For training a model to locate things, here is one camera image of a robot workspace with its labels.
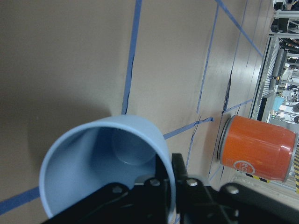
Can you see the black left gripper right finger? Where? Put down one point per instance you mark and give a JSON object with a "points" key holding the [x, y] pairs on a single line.
{"points": [[199, 203]]}

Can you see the orange can container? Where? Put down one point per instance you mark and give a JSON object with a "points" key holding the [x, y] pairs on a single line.
{"points": [[257, 148]]}

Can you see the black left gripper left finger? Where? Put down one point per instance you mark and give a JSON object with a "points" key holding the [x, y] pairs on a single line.
{"points": [[149, 201]]}

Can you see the light blue cup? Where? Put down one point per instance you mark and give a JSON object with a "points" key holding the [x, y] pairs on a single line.
{"points": [[92, 155]]}

